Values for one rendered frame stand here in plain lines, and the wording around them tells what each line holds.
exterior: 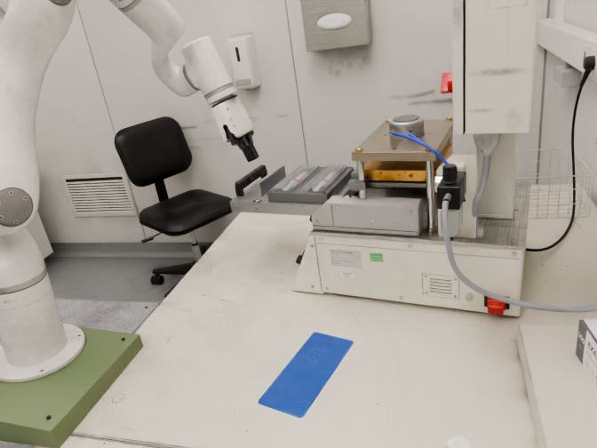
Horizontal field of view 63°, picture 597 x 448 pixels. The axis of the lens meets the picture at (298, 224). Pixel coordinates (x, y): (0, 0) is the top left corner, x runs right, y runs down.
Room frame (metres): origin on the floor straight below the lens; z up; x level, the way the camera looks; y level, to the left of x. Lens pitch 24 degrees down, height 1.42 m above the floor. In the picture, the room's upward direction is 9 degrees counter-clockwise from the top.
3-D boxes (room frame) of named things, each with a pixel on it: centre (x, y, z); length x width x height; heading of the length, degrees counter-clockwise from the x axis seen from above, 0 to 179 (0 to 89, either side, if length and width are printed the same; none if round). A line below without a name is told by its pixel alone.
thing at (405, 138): (1.07, -0.30, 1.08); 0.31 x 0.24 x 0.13; 152
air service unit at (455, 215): (0.84, -0.29, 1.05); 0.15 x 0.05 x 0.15; 152
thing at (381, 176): (1.09, -0.27, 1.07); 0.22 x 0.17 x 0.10; 152
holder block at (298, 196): (1.22, -0.05, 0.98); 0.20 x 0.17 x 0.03; 152
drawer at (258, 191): (1.24, -0.01, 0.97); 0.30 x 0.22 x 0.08; 62
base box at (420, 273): (1.09, -0.26, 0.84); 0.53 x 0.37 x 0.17; 62
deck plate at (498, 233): (1.09, -0.31, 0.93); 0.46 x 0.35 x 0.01; 62
